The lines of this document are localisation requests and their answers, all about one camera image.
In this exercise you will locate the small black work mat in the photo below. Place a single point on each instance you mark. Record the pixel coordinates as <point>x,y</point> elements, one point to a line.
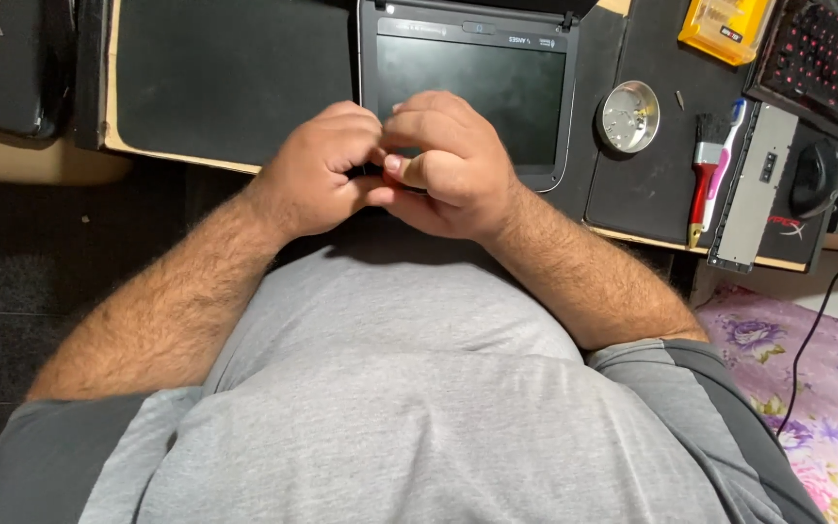
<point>644,189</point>

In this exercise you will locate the pink and white toothbrush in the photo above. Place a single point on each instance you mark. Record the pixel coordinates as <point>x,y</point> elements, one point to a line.
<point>724,156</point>

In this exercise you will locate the black computer mouse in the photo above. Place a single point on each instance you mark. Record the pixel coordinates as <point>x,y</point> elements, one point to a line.
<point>817,178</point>

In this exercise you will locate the black keyboard with red keys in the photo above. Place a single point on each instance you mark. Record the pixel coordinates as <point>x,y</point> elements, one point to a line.
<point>823,65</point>

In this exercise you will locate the black bag with sticker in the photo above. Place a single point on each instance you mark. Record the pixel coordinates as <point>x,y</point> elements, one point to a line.
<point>4,65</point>

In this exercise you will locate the yellow screwdriver bit case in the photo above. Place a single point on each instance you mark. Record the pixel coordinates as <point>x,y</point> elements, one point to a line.
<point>724,25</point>

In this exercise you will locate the black laptop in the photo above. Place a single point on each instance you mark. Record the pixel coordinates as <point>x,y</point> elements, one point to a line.
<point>477,73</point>

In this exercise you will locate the person's grey t-shirt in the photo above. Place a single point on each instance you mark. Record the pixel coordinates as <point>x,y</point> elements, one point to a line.
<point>390,407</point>

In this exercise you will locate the person's left hand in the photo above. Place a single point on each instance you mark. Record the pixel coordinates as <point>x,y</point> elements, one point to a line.
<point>313,171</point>

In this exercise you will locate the small metal screwdriver bit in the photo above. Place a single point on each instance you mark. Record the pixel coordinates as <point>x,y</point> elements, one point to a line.
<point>680,100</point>

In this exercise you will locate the person's right hand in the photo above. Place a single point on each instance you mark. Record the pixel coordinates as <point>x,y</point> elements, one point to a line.
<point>466,182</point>

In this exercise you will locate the black mouse pad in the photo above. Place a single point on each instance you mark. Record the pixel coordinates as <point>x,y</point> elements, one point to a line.
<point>797,236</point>

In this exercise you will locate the round metal parts tray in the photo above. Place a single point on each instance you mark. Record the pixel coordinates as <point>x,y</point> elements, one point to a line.
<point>628,116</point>

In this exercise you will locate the pink floral cloth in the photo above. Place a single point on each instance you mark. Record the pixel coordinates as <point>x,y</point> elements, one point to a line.
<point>819,407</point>

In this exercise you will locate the large black work mat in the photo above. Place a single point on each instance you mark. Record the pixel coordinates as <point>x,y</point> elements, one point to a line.
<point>230,80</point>

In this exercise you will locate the silver laptop part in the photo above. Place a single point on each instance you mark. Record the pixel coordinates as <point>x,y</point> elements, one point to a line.
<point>757,189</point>

